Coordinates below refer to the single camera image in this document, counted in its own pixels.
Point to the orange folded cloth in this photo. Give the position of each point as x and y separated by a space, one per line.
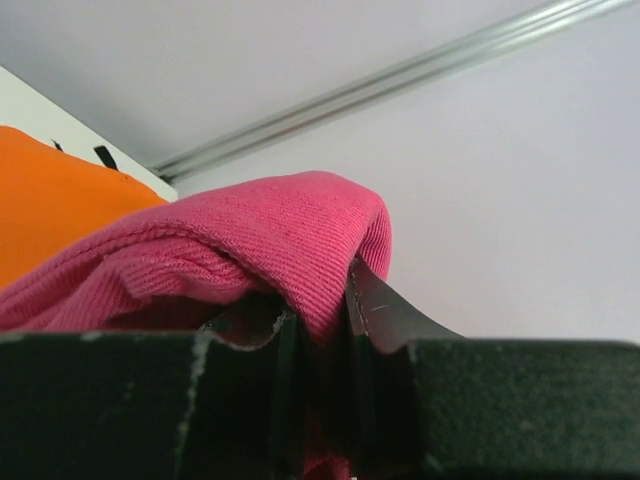
50 200

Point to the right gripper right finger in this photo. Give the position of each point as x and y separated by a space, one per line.
431 404

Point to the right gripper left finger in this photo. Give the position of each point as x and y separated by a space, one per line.
219 403

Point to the pink trousers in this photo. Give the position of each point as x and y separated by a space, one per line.
175 267

